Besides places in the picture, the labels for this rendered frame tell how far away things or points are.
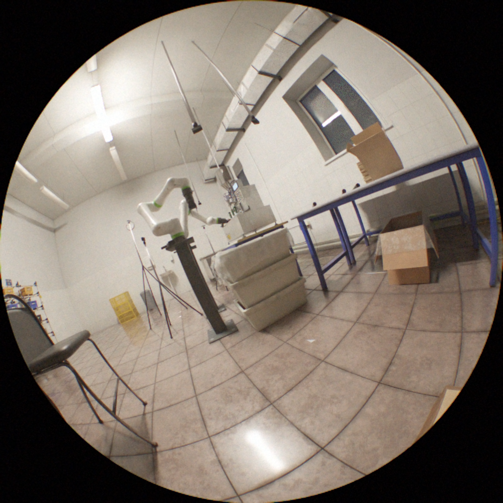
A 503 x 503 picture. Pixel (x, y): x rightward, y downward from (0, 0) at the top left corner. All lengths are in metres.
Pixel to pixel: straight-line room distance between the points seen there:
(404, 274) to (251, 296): 1.16
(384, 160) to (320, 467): 1.50
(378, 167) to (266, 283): 1.19
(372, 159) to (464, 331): 1.11
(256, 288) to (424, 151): 2.44
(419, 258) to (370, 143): 0.76
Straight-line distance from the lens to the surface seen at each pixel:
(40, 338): 1.30
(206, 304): 1.51
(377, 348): 0.93
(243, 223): 1.83
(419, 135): 2.48
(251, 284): 1.23
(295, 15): 3.45
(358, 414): 0.74
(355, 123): 3.08
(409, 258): 1.21
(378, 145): 1.20
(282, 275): 1.33
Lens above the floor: 0.69
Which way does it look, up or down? 3 degrees down
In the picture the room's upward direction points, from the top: 23 degrees counter-clockwise
